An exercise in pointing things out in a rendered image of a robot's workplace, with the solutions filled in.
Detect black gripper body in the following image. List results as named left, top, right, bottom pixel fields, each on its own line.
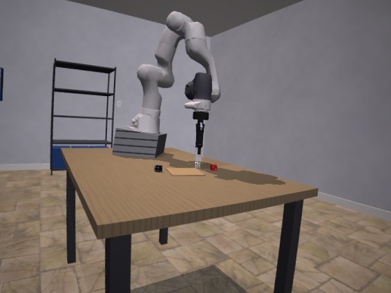
left=193, top=111, right=209, bottom=126

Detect tan square mat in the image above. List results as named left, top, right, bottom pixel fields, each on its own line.
left=166, top=168, right=205, bottom=176

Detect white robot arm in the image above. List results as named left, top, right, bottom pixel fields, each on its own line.
left=126, top=11, right=220, bottom=134

